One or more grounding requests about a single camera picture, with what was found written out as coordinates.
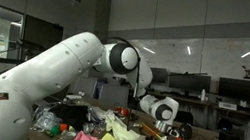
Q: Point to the grey fabric chair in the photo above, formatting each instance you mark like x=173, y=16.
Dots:
x=86, y=86
x=114, y=95

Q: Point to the clear plastic water bottle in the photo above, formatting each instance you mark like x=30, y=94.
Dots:
x=95, y=127

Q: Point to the white bottle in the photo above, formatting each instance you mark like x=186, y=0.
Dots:
x=203, y=95

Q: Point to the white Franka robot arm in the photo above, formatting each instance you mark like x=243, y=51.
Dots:
x=47, y=68

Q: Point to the wide black monitor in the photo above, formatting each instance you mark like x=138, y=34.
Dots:
x=248, y=90

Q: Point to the small green object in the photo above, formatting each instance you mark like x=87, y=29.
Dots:
x=55, y=130

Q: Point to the large pale yellow towel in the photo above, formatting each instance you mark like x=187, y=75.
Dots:
x=119, y=130

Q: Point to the dark wall emblem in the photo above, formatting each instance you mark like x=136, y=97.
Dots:
x=248, y=72

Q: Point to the small orange red cap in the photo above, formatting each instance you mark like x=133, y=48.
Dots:
x=63, y=127

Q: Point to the orange and white round object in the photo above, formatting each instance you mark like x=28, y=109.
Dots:
x=122, y=111

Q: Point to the black fabric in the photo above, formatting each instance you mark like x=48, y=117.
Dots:
x=69, y=115

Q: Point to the crumpled clear plastic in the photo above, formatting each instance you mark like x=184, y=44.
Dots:
x=47, y=120

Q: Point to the wooden office desk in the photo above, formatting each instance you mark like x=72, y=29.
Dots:
x=194, y=103

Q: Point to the white flat device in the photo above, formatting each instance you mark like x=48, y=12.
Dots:
x=227, y=105

